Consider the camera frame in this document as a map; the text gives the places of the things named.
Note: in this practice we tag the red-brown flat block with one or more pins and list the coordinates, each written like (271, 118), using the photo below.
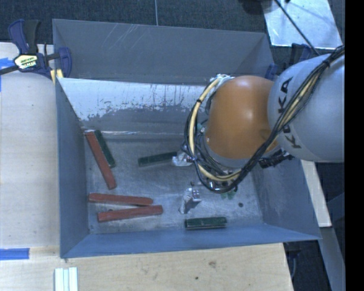
(118, 199)
(130, 213)
(100, 159)

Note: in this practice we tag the dark green flat block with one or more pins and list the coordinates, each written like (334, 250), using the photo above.
(156, 159)
(105, 148)
(205, 223)

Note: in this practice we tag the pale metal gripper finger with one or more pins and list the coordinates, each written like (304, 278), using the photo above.
(188, 204)
(196, 192)

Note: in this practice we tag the black cylinder on white bracket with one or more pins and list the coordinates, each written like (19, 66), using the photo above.
(273, 161)

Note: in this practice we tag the grey metal bin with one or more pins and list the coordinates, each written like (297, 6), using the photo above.
(157, 56)

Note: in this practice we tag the pale wood flat board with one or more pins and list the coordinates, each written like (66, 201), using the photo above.
(28, 162)

